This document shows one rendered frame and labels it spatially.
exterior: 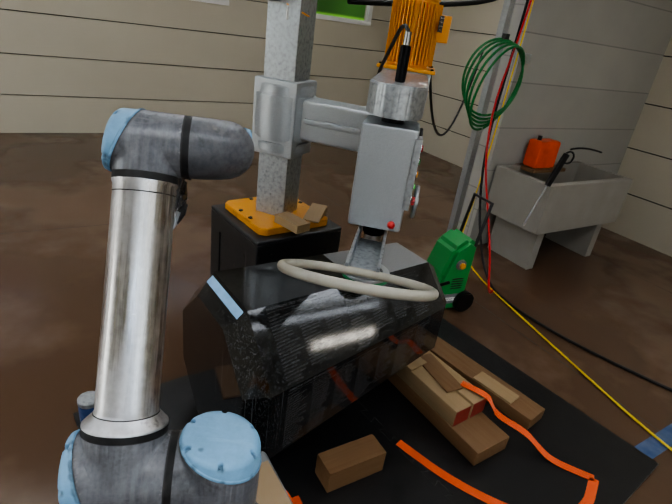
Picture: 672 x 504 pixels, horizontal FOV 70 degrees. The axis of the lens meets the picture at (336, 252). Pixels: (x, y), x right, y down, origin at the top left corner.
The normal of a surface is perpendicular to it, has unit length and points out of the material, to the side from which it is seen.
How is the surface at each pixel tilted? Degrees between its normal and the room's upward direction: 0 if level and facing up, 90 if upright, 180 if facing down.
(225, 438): 8
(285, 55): 90
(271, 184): 90
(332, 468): 0
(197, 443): 8
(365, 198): 90
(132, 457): 67
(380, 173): 90
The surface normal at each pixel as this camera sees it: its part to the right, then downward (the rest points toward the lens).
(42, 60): 0.51, 0.44
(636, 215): -0.85, 0.12
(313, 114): -0.34, 0.37
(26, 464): 0.13, -0.89
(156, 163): 0.58, 0.04
